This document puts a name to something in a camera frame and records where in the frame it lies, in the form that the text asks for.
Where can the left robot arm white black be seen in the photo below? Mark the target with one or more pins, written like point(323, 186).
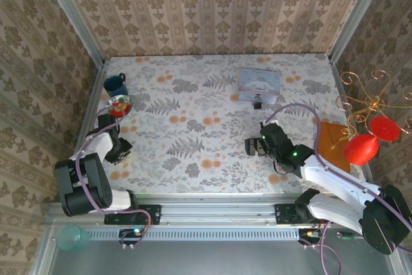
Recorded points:
point(87, 185)

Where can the grey metal tray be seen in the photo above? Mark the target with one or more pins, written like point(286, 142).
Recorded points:
point(193, 259)

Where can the aluminium frame post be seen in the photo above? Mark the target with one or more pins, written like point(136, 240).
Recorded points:
point(357, 14)
point(69, 7)

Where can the dark blue mug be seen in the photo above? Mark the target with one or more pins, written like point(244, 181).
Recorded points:
point(115, 84)

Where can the cartoon dog print tin box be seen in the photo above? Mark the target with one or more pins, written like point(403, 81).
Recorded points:
point(260, 83)

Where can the orange wooden board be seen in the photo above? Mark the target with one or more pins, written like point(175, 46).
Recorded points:
point(333, 139)

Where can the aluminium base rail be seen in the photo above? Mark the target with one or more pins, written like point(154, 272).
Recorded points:
point(219, 207)

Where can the translucent green plastic cup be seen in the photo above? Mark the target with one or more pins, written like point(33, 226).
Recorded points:
point(72, 238)

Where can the small black controller board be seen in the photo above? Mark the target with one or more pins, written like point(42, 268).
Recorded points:
point(132, 235)
point(309, 234)

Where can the red hourglass shaped object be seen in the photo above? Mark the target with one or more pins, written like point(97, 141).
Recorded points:
point(360, 151)

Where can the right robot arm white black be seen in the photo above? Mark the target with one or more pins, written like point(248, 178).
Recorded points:
point(334, 188)

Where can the floral patterned table cover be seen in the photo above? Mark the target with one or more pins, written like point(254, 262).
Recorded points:
point(199, 133)

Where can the small colourful patterned bowl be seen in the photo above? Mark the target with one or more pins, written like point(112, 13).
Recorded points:
point(121, 106)

